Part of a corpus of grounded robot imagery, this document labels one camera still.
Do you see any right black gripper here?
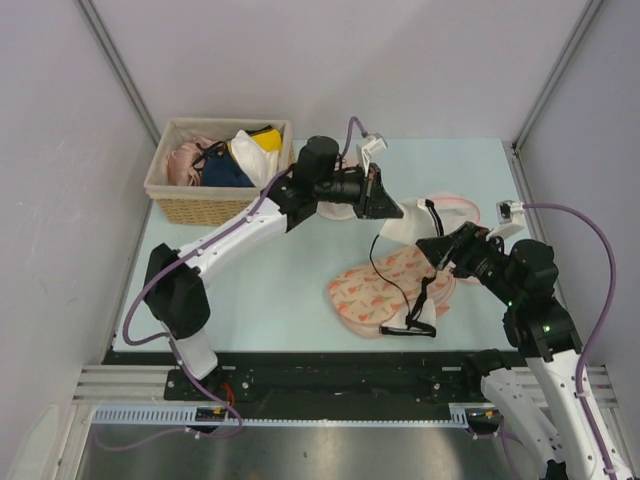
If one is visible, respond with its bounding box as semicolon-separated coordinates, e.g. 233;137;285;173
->
416;221;522;307

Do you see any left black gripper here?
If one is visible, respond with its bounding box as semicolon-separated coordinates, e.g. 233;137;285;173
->
312;161;401;219

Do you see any white black bra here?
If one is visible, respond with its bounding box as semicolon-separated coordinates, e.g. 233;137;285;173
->
369;198;444;338

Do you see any floral print laundry bag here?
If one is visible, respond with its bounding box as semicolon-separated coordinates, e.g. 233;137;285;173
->
328;246;456;339

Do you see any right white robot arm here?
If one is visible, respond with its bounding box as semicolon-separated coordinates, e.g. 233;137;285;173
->
416;222;635;479

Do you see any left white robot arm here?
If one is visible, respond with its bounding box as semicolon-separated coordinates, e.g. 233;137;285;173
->
143;134;403;400

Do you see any pink trimmed mesh bag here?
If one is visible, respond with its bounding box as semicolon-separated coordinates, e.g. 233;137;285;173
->
427;189;482;286

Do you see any round mesh laundry bag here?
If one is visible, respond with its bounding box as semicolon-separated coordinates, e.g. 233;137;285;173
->
317;152;369;222

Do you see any white garment in basket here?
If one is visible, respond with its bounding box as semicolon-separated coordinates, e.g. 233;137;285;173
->
229;130;280;189

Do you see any yellow garment in basket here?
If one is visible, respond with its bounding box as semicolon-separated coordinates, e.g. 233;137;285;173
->
246;126;282;152

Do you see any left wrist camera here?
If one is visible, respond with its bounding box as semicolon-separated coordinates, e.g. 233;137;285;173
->
356;133;388;174

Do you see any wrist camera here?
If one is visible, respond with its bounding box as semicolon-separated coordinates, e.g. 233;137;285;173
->
356;133;388;174
487;200;526;239

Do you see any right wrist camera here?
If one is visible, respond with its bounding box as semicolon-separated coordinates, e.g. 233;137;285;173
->
487;200;526;239

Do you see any right aluminium frame post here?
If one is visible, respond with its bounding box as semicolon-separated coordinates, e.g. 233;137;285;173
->
510;0;606;154

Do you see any aluminium frame post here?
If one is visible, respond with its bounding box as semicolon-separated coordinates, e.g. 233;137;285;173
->
510;0;606;154
75;0;161;145

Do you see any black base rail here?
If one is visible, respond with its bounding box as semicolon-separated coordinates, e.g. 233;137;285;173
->
163;348;521;420

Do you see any slotted cable duct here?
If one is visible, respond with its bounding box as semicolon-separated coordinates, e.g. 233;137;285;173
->
92;403;498;428

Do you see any left aluminium frame post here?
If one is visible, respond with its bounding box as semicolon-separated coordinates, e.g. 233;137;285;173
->
75;0;161;145

